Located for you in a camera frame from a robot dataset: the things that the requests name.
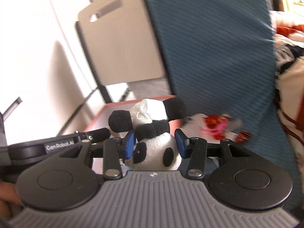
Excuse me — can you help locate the white face mask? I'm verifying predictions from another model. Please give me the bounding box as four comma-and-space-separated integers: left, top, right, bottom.
181, 113, 243, 143

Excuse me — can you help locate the pink ribbon wrapper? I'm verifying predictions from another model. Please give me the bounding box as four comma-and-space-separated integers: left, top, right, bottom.
200, 114, 231, 140

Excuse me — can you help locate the black white panda plush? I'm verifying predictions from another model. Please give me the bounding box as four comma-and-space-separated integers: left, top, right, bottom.
108, 97, 187, 171

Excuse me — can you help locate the red candy wrapper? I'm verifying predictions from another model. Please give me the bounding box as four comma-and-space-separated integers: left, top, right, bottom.
235, 131, 251, 144

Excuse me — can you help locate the person's left hand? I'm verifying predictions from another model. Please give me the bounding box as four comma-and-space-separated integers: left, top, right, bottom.
0, 181, 22, 219

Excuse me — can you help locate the coral red storage box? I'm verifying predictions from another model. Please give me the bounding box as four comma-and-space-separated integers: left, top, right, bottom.
83, 95, 184, 174

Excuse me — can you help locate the teal textured sofa cover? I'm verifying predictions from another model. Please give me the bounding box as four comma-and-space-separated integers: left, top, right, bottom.
146, 0, 303, 210

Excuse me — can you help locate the cream red fleece blanket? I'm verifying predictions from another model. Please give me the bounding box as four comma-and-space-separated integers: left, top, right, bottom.
270, 10, 304, 148

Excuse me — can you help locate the beige chair black frame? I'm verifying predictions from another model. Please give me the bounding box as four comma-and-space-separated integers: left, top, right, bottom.
75, 0, 175, 104

